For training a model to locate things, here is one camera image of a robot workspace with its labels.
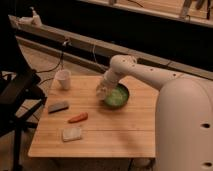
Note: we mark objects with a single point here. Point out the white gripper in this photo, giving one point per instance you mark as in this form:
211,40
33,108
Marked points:
108,82

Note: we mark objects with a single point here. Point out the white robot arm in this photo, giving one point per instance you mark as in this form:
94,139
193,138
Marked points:
183,114

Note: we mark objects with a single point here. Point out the green ceramic bowl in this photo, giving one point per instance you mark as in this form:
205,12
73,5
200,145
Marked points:
118,97

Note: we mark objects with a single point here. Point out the white spray bottle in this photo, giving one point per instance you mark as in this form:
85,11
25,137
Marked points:
34,19

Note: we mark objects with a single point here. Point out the white paper cup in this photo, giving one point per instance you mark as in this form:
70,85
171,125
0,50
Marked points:
63,76

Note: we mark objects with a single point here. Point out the orange carrot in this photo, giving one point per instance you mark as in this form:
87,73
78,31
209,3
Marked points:
78,118

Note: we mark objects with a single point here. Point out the wooden table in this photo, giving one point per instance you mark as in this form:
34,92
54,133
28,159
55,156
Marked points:
128,132

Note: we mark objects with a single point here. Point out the grey rectangular block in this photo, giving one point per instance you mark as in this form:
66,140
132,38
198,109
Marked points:
58,106

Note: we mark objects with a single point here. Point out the white sponge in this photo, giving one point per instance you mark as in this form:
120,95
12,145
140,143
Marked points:
71,134

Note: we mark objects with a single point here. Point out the black chair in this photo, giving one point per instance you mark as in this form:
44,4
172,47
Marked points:
23,87

